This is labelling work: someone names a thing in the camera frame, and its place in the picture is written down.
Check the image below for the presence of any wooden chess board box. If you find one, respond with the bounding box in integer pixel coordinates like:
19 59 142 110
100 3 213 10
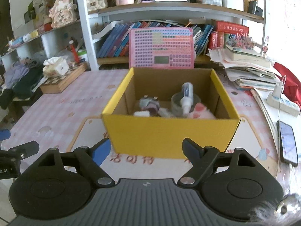
40 62 87 94

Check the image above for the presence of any row of blue books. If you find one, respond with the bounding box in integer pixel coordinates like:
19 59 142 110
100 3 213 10
96 21 175 58

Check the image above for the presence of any red cloth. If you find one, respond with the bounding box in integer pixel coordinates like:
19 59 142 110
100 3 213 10
274 62 301 107

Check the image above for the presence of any stack of papers and books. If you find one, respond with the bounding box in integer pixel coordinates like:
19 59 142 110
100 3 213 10
207 49 280 91

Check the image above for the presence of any pink paper decoration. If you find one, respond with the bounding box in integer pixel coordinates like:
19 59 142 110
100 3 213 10
49 0 77 29

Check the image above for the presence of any pink keyboard learning tablet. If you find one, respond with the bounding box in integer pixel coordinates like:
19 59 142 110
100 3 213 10
128 27 195 69

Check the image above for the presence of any small white red box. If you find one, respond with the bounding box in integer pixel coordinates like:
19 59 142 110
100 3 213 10
158 108 175 118

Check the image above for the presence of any yellow cardboard box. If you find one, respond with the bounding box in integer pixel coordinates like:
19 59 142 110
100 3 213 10
102 68 240 159

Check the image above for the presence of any grey tape roll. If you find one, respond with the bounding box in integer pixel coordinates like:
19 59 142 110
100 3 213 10
171 92 201 117

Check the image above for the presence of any floral tissue pack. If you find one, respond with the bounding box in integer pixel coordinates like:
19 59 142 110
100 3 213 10
43 57 69 78

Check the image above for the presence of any pile of dark clothes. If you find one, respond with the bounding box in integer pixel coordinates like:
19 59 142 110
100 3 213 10
1 59 44 110

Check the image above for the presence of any pink plush toy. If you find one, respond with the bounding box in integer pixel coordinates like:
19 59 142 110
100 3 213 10
187 103 216 119

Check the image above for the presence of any red pen with white top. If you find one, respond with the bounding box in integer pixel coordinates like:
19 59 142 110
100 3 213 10
69 40 80 63

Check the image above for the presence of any smartphone on table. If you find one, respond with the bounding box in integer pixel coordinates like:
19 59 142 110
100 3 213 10
277 120 298 167

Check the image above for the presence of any white bookshelf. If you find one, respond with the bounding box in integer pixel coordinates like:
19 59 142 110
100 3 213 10
0 0 268 71

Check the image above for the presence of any white power strip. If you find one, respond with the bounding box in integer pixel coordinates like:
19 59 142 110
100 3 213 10
266 93 300 117

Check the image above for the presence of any white tube with cap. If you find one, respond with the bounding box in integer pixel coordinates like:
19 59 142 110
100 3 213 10
180 82 194 117

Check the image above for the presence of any white charger plug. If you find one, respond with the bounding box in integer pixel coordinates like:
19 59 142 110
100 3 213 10
133 110 151 117

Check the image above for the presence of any small grey frog toy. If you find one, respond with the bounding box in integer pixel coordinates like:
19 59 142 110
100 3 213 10
139 95 160 116

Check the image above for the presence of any red chinese dictionary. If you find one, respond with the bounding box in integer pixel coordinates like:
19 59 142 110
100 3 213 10
212 20 249 36

